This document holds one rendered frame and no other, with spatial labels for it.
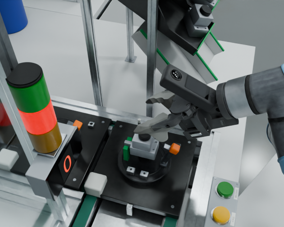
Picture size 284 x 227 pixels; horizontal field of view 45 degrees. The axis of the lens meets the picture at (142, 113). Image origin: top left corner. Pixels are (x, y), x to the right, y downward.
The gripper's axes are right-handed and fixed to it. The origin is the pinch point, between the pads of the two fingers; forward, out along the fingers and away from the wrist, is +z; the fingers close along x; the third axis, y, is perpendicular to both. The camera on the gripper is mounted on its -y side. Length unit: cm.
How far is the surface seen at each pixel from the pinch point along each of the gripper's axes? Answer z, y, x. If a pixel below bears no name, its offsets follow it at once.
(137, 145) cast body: 5.6, 7.2, -2.3
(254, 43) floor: 36, 117, 200
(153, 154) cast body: 3.4, 11.4, -2.3
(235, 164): -3.4, 39.3, 14.1
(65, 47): 57, -3, 52
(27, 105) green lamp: -3.9, -23.5, -21.4
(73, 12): 64, -7, 77
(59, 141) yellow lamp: 0.9, -13.8, -19.2
